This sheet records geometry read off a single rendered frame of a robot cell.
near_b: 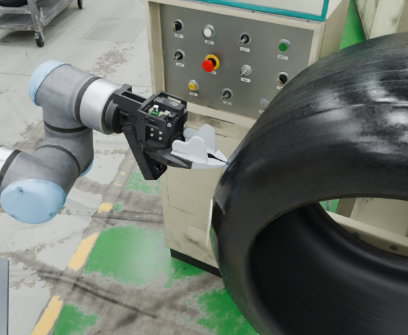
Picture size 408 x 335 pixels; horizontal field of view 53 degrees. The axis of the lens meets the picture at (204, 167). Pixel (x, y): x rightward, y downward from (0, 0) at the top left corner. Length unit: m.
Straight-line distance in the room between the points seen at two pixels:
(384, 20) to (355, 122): 3.85
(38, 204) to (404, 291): 0.72
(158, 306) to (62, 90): 1.38
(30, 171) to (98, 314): 1.33
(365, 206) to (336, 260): 0.15
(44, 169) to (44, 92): 0.13
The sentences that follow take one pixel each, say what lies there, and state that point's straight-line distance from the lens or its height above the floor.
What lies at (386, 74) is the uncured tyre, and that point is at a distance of 0.50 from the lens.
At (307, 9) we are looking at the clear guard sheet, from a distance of 1.18.
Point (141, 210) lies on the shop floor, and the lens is 2.35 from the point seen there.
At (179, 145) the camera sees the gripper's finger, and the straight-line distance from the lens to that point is 0.66.
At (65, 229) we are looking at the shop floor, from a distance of 2.34.
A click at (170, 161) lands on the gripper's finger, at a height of 1.24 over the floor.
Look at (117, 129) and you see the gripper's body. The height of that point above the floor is 1.26.
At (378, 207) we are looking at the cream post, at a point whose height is 1.01.
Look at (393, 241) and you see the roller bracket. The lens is 1.02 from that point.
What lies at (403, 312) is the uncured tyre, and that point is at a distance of 0.95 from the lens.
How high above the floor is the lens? 1.66
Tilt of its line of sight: 40 degrees down
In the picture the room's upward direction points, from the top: straight up
